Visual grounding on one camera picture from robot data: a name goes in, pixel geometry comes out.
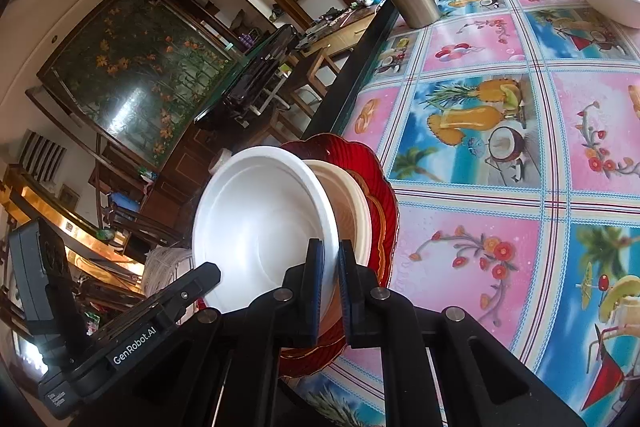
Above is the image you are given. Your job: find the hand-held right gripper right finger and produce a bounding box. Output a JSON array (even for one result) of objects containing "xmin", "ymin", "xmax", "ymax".
[{"xmin": 337, "ymin": 239, "xmax": 588, "ymax": 427}]

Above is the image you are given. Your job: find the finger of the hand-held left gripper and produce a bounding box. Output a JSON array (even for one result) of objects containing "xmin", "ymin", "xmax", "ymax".
[{"xmin": 142, "ymin": 262, "xmax": 222, "ymax": 323}]

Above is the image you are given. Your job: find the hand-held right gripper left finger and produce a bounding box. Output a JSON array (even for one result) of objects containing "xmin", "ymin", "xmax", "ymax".
[{"xmin": 150, "ymin": 238, "xmax": 326, "ymax": 427}]

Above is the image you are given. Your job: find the beige ribbed bowl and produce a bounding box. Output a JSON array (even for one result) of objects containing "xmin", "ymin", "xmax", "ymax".
[{"xmin": 302, "ymin": 159, "xmax": 375, "ymax": 338}]

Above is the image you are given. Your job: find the striped white cushion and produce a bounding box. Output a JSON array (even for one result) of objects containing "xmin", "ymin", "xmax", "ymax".
[{"xmin": 142, "ymin": 247, "xmax": 201, "ymax": 303}]

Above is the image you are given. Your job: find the dark wooden chair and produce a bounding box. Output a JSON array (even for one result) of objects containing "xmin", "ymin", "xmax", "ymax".
[{"xmin": 90, "ymin": 142, "xmax": 186, "ymax": 258}]

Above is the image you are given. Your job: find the wooden stool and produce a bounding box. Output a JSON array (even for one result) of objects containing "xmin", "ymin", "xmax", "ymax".
[
  {"xmin": 287, "ymin": 47, "xmax": 346, "ymax": 108},
  {"xmin": 260, "ymin": 92, "xmax": 321, "ymax": 142}
]

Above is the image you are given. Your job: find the green top mahjong table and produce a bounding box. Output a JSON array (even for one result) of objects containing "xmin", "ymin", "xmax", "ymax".
[{"xmin": 192, "ymin": 24, "xmax": 301, "ymax": 130}]

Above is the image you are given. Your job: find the framed floral painting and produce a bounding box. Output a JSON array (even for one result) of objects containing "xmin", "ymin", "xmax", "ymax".
[{"xmin": 36, "ymin": 0, "xmax": 238, "ymax": 172}]

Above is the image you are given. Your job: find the low wooden television cabinet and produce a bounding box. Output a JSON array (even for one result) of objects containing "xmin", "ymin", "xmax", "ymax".
[{"xmin": 300, "ymin": 0, "xmax": 396, "ymax": 52}]

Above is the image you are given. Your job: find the slatted wall vent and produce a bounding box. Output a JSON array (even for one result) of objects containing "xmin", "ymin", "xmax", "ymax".
[{"xmin": 17, "ymin": 131, "xmax": 68, "ymax": 182}]

